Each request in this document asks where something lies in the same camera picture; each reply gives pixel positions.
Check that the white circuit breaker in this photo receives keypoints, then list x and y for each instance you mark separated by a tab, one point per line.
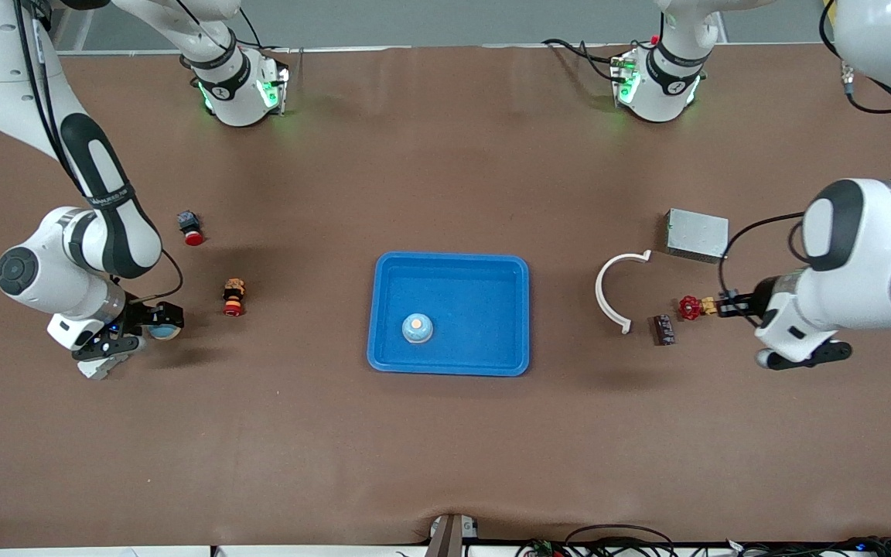
97	370

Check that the red yellow emergency stop button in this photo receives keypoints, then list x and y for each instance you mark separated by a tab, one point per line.
233	299

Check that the black terminal block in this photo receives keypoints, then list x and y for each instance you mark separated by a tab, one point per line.
663	330

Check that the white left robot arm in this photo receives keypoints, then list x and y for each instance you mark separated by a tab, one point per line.
871	247

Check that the brown table mat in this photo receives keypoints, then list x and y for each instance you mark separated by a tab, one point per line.
445	449

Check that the light blue service bell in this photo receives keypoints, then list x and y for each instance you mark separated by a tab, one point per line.
165	333
418	329

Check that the red valve brass fitting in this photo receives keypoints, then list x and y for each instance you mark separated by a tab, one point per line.
691	308

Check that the white curved plastic clamp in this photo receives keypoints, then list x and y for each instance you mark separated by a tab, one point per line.
600	298

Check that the grey camera stand post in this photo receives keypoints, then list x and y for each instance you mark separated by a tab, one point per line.
449	534

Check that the red push button black base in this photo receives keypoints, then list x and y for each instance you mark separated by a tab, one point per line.
191	230

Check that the blue plastic tray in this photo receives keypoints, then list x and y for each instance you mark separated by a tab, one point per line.
461	294

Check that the grey metal box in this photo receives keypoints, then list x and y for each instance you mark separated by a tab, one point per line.
697	234

